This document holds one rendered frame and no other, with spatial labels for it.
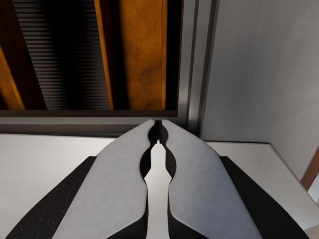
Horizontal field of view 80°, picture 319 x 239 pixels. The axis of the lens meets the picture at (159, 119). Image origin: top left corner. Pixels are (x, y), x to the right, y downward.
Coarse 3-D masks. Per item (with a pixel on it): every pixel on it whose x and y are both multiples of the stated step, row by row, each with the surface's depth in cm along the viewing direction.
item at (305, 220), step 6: (312, 204) 18; (306, 210) 18; (312, 210) 18; (318, 210) 18; (300, 216) 18; (306, 216) 18; (312, 216) 18; (318, 216) 18; (300, 222) 19; (306, 222) 19; (312, 222) 19; (318, 222) 19; (306, 228) 19
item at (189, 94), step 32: (192, 0) 12; (192, 32) 13; (192, 64) 13; (192, 96) 14; (0, 128) 16; (32, 128) 16; (64, 128) 16; (96, 128) 16; (128, 128) 16; (192, 128) 15
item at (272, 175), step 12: (264, 156) 15; (276, 156) 15; (264, 168) 15; (276, 168) 15; (288, 168) 15; (264, 180) 16; (276, 180) 16; (288, 180) 16; (276, 192) 17; (288, 192) 17; (300, 192) 17; (288, 204) 18; (300, 204) 18
